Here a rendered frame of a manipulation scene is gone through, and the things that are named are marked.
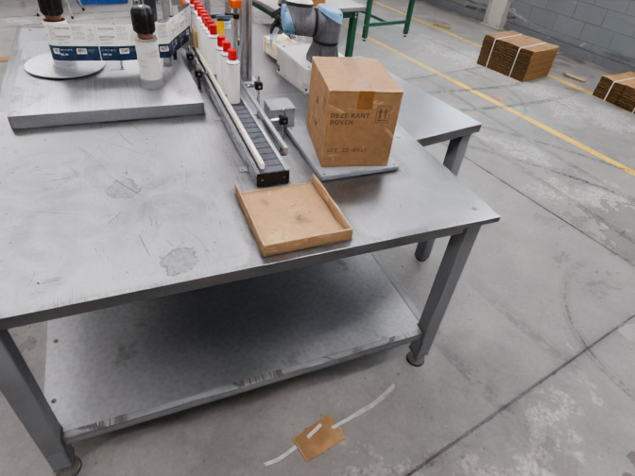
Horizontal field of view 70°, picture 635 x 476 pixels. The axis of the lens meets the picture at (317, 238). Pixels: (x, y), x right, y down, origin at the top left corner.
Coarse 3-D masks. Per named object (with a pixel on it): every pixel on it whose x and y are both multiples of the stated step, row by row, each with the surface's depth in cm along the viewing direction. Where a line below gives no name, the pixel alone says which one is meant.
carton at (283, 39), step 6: (264, 36) 235; (282, 36) 238; (264, 42) 237; (276, 42) 228; (282, 42) 229; (288, 42) 230; (294, 42) 231; (264, 48) 239; (270, 48) 233; (276, 48) 228; (270, 54) 235; (276, 54) 230
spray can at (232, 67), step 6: (234, 48) 167; (228, 54) 166; (234, 54) 166; (228, 60) 167; (234, 60) 167; (228, 66) 168; (234, 66) 168; (228, 72) 169; (234, 72) 169; (228, 78) 171; (234, 78) 171; (228, 84) 172; (234, 84) 172; (228, 90) 174; (234, 90) 173; (228, 96) 176; (234, 96) 175; (234, 102) 176
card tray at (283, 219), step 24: (264, 192) 142; (288, 192) 143; (312, 192) 144; (264, 216) 132; (288, 216) 133; (312, 216) 134; (336, 216) 134; (264, 240) 124; (288, 240) 119; (312, 240) 122; (336, 240) 126
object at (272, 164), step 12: (240, 108) 176; (240, 120) 168; (252, 120) 169; (240, 132) 160; (252, 132) 161; (264, 144) 155; (252, 156) 149; (264, 156) 149; (276, 156) 150; (276, 168) 144
